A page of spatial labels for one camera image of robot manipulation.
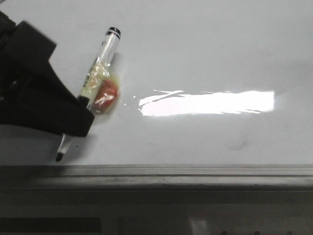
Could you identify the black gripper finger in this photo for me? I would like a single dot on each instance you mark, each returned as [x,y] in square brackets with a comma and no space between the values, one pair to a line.
[31,93]

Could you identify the white whiteboard with aluminium frame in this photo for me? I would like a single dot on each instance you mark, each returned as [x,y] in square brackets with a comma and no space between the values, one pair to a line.
[214,94]

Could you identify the white black whiteboard marker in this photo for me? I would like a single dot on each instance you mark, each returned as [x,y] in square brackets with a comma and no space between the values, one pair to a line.
[99,91]

